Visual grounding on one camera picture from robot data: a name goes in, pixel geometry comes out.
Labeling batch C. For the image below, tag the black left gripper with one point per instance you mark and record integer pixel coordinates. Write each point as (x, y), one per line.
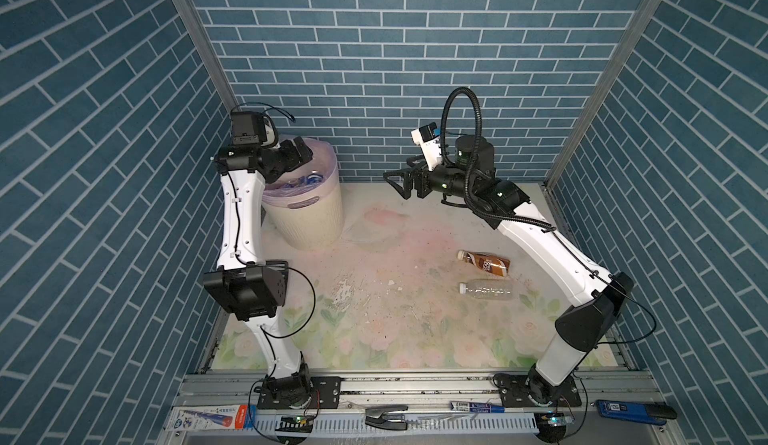
(291, 160)

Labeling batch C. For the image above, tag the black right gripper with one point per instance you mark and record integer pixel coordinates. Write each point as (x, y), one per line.
(411, 176)

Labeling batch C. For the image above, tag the clear bottle blue label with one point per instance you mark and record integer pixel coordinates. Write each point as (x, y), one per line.
(312, 179)

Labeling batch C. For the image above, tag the cream bin with pink liner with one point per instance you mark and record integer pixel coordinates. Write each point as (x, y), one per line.
(308, 217)

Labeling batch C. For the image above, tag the brown coffee bottle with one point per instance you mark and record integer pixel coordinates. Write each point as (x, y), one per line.
(488, 263)

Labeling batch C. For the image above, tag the clear bottle white cap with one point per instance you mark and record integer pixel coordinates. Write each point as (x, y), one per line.
(487, 289)

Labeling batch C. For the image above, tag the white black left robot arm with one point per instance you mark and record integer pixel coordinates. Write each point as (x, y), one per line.
(244, 283)

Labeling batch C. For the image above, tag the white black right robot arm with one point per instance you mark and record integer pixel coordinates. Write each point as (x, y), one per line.
(596, 296)

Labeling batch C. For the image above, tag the blue marker pen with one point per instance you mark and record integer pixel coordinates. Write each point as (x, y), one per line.
(476, 407)

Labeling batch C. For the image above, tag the black pliers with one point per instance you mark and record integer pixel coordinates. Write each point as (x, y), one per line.
(388, 418)

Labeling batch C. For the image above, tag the white red blue box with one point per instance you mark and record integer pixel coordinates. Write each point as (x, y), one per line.
(199, 418)

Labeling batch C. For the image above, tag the blue black hand tool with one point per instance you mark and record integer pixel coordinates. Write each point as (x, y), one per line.
(657, 414)

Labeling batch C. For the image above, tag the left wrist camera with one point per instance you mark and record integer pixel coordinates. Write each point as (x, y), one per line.
(253, 129)

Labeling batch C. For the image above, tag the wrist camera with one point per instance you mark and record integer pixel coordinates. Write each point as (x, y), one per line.
(253, 129)
(428, 138)

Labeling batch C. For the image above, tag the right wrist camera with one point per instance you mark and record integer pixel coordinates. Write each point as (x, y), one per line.
(428, 138)

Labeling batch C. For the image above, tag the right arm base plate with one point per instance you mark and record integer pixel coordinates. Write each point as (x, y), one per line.
(510, 391)

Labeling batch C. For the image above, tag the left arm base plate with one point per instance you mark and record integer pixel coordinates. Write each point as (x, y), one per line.
(322, 392)

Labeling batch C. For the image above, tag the white slotted cable duct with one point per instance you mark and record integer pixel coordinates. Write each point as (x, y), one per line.
(353, 425)

